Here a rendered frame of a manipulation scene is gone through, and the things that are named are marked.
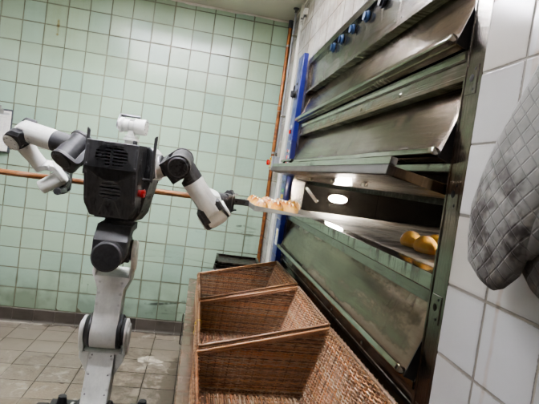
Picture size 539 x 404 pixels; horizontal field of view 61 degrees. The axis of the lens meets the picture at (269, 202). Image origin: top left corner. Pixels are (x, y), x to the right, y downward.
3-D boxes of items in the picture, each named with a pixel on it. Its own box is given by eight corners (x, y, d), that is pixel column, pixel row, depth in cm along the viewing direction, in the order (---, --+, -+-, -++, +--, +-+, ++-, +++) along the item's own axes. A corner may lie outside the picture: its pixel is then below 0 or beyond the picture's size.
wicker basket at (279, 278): (272, 304, 284) (278, 260, 283) (291, 337, 229) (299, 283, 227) (193, 296, 276) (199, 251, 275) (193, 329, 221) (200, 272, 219)
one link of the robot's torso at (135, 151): (147, 230, 172) (160, 135, 170) (58, 218, 172) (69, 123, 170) (166, 223, 202) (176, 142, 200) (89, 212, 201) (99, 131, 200)
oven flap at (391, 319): (282, 249, 286) (297, 220, 286) (411, 379, 109) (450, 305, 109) (276, 246, 285) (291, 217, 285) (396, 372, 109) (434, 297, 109)
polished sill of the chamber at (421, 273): (297, 216, 286) (298, 209, 286) (453, 292, 109) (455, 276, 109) (288, 214, 286) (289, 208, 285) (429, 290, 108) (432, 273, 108)
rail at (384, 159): (271, 166, 281) (274, 167, 282) (388, 163, 105) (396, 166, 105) (273, 163, 281) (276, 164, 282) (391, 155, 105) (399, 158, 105)
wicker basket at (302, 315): (293, 340, 225) (301, 284, 223) (322, 397, 169) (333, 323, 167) (192, 332, 217) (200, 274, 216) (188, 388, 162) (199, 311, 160)
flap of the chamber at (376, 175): (270, 170, 281) (301, 180, 285) (385, 174, 105) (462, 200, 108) (271, 166, 281) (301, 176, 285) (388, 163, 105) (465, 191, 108)
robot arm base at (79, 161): (79, 180, 189) (78, 163, 180) (50, 165, 188) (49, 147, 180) (100, 157, 198) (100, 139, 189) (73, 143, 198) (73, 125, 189)
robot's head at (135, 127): (142, 140, 188) (145, 119, 187) (118, 137, 188) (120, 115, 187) (147, 142, 194) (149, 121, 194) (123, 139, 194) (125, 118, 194)
